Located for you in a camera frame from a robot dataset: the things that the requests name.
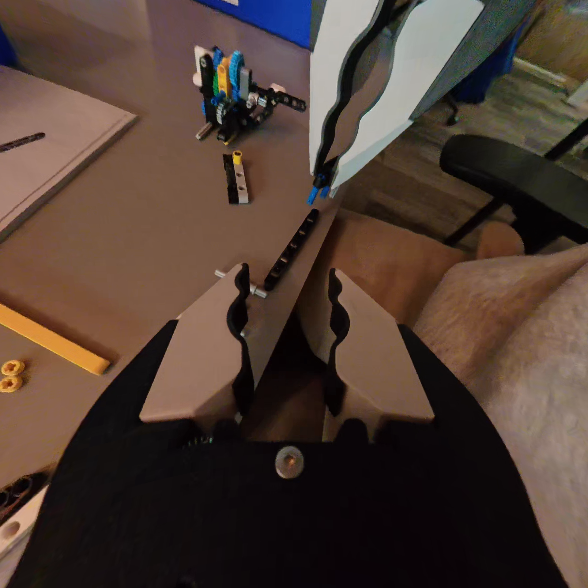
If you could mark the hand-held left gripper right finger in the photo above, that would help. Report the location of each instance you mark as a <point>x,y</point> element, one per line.
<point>381,367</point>

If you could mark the yellow lego bush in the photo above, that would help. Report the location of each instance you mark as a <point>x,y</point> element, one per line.
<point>10,384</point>
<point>13,367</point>

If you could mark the beige trouser legs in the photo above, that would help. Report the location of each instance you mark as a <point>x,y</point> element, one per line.
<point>528,390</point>

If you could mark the colourful lego gear assembly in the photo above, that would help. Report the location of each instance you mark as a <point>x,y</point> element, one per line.
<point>229,92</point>

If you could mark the black connector with blue pins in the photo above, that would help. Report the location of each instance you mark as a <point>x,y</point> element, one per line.
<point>314,193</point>

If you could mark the black curved lego liftarm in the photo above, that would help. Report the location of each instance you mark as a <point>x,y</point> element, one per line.
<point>16,491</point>

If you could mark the long yellow lego beam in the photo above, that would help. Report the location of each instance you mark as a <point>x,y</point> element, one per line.
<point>50,340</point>

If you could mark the white lego panel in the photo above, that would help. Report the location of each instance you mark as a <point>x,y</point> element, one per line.
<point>13,528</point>

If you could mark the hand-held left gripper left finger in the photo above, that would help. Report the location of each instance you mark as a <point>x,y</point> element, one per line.
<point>197,358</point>

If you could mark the white and black lego piece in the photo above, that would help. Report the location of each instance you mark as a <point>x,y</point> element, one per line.
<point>240,183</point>

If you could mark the black lego beam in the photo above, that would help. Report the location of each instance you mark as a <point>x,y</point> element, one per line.
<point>291,250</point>

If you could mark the blue storage bin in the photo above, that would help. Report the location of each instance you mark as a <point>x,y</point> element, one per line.
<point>266,18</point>
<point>7,46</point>

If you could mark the black office chair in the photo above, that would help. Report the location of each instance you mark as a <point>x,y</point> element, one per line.
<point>528,179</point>

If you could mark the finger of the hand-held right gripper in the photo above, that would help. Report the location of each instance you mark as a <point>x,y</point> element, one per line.
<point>328,69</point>
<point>436,55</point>

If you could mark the grey lego axle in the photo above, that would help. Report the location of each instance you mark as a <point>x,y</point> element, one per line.
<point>246,331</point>
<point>259,292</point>

